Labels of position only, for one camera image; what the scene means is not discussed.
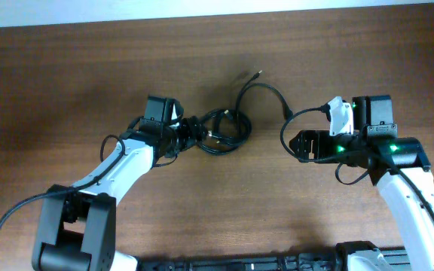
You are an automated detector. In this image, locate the long black usb cable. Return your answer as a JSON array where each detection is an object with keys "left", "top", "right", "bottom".
[{"left": 194, "top": 82, "right": 295, "bottom": 156}]

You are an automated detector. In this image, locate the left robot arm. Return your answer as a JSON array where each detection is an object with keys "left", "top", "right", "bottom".
[{"left": 32, "top": 117, "right": 207, "bottom": 271}]

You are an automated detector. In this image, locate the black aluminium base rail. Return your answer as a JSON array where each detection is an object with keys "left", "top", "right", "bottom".
[{"left": 137, "top": 242, "right": 411, "bottom": 271}]

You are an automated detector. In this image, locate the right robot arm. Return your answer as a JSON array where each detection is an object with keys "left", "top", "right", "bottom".
[{"left": 281, "top": 95, "right": 434, "bottom": 270}]

